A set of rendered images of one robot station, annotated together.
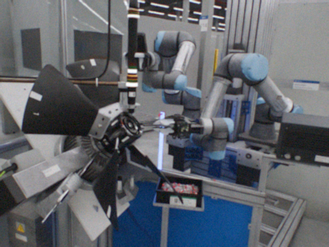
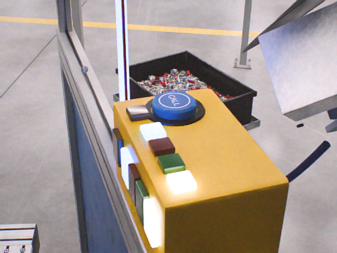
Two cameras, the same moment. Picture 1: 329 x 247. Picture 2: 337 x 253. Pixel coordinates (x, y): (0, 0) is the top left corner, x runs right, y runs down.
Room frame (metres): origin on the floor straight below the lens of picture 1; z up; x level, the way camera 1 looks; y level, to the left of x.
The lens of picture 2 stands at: (1.79, 0.54, 1.31)
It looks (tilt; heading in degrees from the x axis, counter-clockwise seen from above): 32 degrees down; 230
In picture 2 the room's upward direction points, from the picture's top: 1 degrees clockwise
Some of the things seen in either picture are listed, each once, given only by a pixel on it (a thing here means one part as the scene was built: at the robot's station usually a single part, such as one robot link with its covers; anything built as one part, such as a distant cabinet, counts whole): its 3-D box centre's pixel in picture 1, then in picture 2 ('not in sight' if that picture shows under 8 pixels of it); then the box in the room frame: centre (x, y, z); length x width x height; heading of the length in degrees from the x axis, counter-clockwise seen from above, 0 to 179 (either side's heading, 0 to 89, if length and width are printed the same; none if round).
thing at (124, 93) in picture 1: (129, 94); not in sight; (1.09, 0.14, 1.32); 0.09 x 0.07 x 0.10; 103
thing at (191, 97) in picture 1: (191, 97); not in sight; (1.89, -0.19, 1.20); 0.13 x 0.12 x 0.14; 75
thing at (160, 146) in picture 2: not in sight; (161, 146); (1.57, 0.27, 1.08); 0.02 x 0.02 x 0.01; 68
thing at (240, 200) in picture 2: not in sight; (189, 184); (1.54, 0.27, 1.02); 0.16 x 0.10 x 0.11; 68
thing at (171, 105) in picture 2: not in sight; (174, 107); (1.52, 0.23, 1.08); 0.04 x 0.04 x 0.02
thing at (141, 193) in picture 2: not in sight; (142, 203); (1.60, 0.29, 1.04); 0.02 x 0.01 x 0.03; 68
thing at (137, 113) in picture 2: not in sight; (137, 113); (1.55, 0.22, 1.08); 0.02 x 0.02 x 0.01; 68
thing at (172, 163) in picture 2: not in sight; (171, 163); (1.58, 0.30, 1.08); 0.02 x 0.02 x 0.01; 68
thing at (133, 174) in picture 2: not in sight; (134, 184); (1.59, 0.26, 1.04); 0.02 x 0.01 x 0.03; 68
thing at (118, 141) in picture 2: not in sight; (118, 147); (1.57, 0.21, 1.04); 0.02 x 0.01 x 0.03; 68
